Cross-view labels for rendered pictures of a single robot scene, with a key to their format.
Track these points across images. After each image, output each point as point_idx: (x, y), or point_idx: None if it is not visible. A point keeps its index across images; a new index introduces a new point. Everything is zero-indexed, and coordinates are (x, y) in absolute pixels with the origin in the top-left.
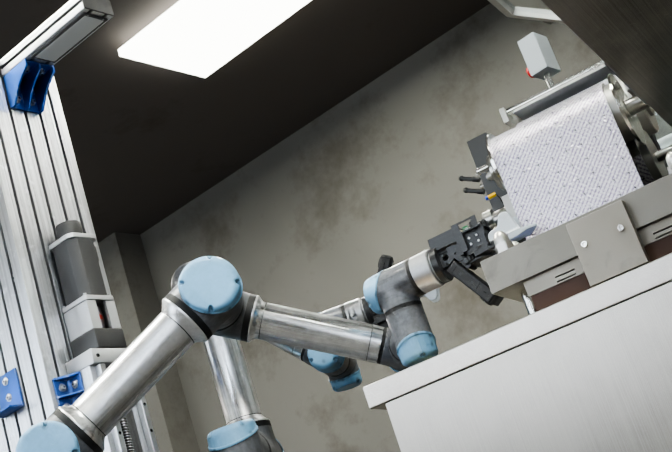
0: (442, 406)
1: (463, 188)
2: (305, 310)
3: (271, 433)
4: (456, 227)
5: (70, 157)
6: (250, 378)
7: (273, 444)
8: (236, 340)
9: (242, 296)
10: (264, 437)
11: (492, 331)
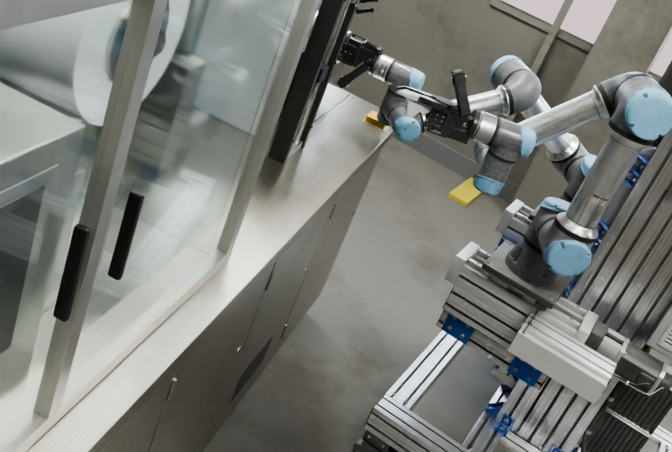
0: None
1: (374, 8)
2: (470, 96)
3: (550, 227)
4: (364, 40)
5: None
6: (582, 185)
7: (544, 233)
8: (600, 150)
9: (497, 82)
10: (546, 222)
11: (339, 88)
